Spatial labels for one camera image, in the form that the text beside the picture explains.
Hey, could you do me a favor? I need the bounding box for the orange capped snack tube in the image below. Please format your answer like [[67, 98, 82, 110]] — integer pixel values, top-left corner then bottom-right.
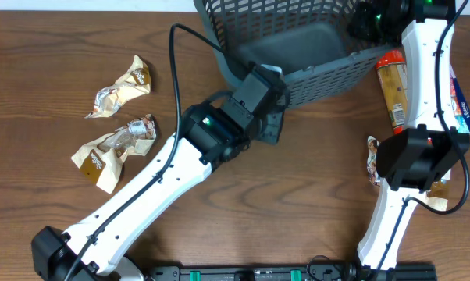
[[375, 50, 408, 134]]

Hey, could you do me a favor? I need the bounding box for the grey plastic basket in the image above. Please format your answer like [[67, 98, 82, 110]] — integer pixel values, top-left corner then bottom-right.
[[194, 0, 392, 108]]

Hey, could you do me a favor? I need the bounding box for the tissue pack multipack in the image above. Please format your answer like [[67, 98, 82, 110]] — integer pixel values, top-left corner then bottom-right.
[[450, 66, 470, 134]]

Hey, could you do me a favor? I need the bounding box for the beige nut snack bag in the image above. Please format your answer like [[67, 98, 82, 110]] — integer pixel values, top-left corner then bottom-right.
[[366, 136, 451, 211]]

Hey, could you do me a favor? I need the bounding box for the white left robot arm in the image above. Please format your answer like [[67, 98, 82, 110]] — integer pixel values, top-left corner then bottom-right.
[[31, 101, 284, 280]]

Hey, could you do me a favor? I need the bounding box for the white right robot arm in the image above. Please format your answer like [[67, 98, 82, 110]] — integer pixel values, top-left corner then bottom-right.
[[348, 0, 470, 280]]

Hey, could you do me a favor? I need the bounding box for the crumpled beige snack bag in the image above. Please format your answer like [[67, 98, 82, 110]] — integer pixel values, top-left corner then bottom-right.
[[85, 55, 151, 119]]

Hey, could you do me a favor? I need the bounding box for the beige brown nut bag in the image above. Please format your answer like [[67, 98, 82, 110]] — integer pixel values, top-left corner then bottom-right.
[[71, 114, 157, 194]]

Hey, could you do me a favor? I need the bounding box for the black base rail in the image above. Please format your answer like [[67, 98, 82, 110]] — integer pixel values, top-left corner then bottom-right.
[[146, 261, 438, 281]]

